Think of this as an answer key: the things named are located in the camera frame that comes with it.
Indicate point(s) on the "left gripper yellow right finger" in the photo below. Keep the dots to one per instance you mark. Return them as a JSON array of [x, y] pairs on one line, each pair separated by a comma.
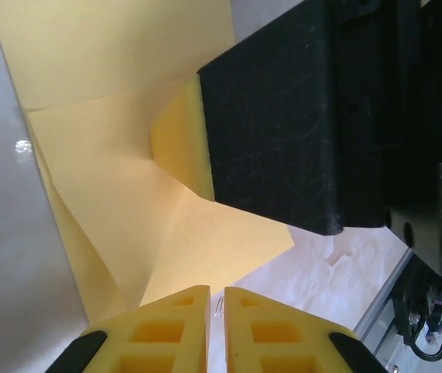
[[275, 334]]

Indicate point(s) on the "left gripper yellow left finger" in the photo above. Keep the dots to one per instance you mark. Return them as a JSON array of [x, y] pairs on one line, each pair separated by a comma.
[[158, 334]]

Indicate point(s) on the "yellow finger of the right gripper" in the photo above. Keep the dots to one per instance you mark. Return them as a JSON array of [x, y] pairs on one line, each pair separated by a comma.
[[275, 136]]

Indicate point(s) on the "yellow paper sheet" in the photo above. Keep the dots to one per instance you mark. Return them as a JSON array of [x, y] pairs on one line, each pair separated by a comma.
[[108, 175]]

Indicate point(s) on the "aluminium mounting rail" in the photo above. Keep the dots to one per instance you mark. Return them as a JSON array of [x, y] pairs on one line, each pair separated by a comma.
[[383, 307]]

